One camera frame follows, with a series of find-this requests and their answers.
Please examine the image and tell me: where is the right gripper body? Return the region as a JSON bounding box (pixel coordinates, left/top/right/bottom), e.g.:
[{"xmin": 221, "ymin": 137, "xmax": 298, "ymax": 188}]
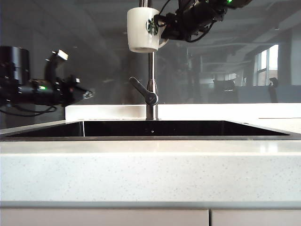
[{"xmin": 171, "ymin": 0, "xmax": 201, "ymax": 43}]

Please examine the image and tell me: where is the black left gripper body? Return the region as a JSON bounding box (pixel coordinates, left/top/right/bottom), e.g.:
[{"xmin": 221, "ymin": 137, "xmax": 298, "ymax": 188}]
[{"xmin": 54, "ymin": 74, "xmax": 82, "ymax": 105}]

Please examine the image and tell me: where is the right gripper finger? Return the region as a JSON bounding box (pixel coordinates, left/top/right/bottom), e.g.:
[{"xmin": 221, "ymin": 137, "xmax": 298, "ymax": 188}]
[
  {"xmin": 160, "ymin": 24, "xmax": 182, "ymax": 40},
  {"xmin": 153, "ymin": 12, "xmax": 177, "ymax": 26}
]

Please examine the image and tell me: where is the white Starbucks logo mug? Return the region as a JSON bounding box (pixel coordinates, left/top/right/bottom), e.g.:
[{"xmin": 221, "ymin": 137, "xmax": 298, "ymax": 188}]
[{"xmin": 127, "ymin": 7, "xmax": 170, "ymax": 54}]

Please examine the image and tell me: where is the grey metal faucet lever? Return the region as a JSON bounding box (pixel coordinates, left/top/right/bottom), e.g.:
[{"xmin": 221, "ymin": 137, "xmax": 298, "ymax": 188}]
[{"xmin": 128, "ymin": 76, "xmax": 158, "ymax": 106}]

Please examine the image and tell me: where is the dark metal gooseneck faucet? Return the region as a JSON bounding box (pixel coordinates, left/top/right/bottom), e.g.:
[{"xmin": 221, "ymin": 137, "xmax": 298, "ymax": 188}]
[{"xmin": 138, "ymin": 0, "xmax": 159, "ymax": 121}]

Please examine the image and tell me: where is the black rectangular sink basin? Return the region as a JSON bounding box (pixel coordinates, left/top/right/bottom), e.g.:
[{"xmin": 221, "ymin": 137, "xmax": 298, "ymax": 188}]
[{"xmin": 0, "ymin": 120, "xmax": 301, "ymax": 142}]

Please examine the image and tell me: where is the white raised counter ledge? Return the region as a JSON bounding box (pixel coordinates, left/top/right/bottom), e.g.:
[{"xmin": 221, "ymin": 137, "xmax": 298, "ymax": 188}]
[{"xmin": 64, "ymin": 104, "xmax": 301, "ymax": 121}]

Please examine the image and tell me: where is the grey cabinet door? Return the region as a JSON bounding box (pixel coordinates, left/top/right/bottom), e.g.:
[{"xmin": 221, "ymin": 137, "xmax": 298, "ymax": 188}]
[
  {"xmin": 211, "ymin": 209, "xmax": 301, "ymax": 226},
  {"xmin": 0, "ymin": 208, "xmax": 210, "ymax": 226}
]

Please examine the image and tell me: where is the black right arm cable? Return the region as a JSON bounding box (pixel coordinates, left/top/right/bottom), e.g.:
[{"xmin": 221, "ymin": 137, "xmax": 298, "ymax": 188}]
[{"xmin": 187, "ymin": 13, "xmax": 224, "ymax": 43}]

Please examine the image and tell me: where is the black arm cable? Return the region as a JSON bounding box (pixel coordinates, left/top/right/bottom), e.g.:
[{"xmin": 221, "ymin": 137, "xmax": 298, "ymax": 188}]
[
  {"xmin": 187, "ymin": 13, "xmax": 224, "ymax": 43},
  {"xmin": 0, "ymin": 105, "xmax": 57, "ymax": 118}
]

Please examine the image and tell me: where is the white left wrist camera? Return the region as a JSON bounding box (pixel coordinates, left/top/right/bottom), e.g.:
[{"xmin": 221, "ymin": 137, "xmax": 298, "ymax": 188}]
[{"xmin": 44, "ymin": 48, "xmax": 70, "ymax": 81}]

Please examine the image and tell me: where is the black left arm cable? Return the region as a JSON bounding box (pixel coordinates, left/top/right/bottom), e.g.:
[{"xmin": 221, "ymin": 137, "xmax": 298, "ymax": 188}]
[{"xmin": 0, "ymin": 105, "xmax": 57, "ymax": 118}]

